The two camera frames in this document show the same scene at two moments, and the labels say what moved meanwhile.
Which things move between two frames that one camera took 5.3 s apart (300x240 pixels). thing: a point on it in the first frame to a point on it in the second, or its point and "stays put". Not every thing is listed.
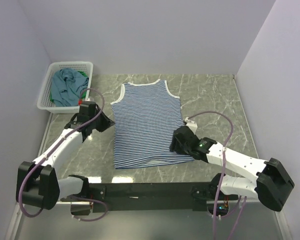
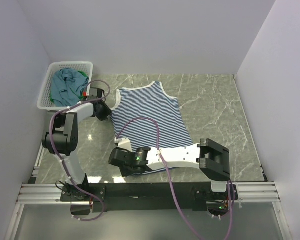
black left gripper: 107,122 to 107,112
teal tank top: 67,84 stays put
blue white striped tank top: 145,116 stays put
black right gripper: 177,149 to 125,173
